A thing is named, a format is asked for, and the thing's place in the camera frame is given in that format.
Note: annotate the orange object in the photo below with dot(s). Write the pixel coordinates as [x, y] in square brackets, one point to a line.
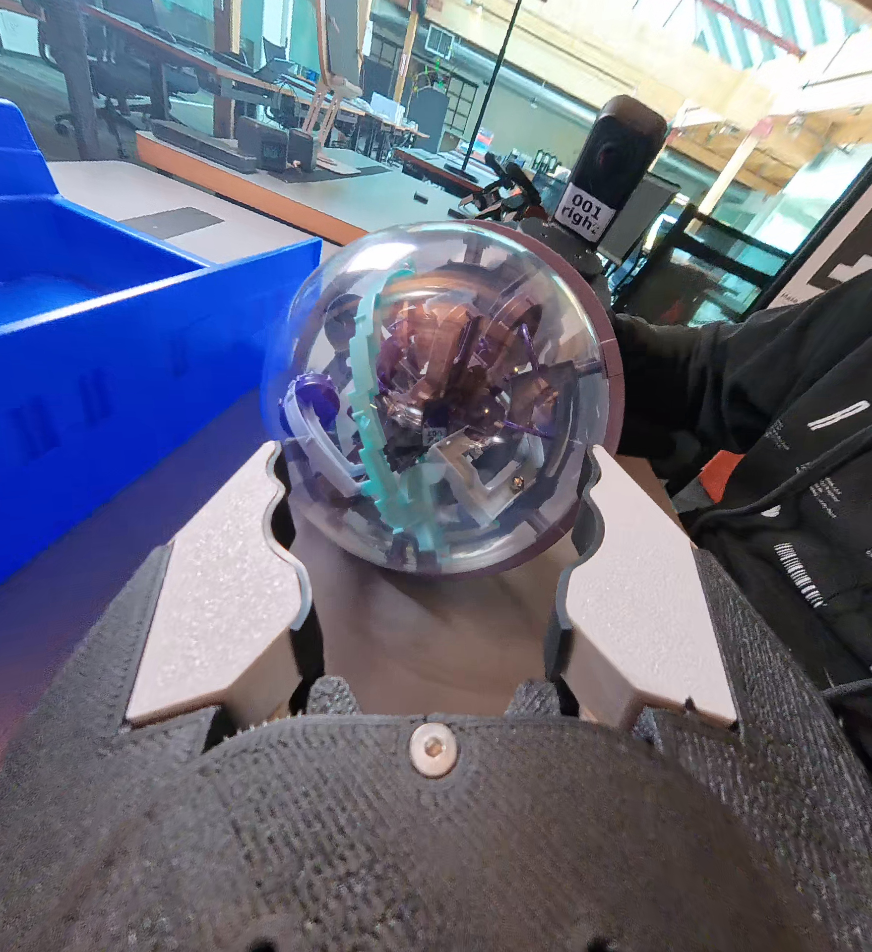
[722, 476]

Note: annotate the black mesh office chair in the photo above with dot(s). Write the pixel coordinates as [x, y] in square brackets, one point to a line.
[696, 275]

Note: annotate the clear maze ball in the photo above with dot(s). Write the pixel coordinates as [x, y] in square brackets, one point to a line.
[436, 312]

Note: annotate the large framed marker sign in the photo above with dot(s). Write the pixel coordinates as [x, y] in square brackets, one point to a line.
[853, 238]

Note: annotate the grey screen on stand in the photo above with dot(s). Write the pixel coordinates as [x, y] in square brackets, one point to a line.
[641, 216]

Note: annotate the person's black printed hoodie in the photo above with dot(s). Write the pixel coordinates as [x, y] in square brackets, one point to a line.
[838, 520]

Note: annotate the black power box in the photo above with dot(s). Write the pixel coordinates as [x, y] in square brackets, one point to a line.
[263, 147]
[302, 149]

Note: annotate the blue plastic bin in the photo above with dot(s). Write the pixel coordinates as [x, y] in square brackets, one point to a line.
[71, 335]

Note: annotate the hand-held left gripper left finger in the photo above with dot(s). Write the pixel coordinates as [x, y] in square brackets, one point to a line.
[213, 610]

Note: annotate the person's right forearm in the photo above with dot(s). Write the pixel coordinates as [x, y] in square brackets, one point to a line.
[704, 387]

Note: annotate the flat black bar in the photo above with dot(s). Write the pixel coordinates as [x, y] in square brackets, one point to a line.
[198, 141]

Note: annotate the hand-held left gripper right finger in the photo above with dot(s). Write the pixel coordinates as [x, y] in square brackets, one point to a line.
[644, 610]

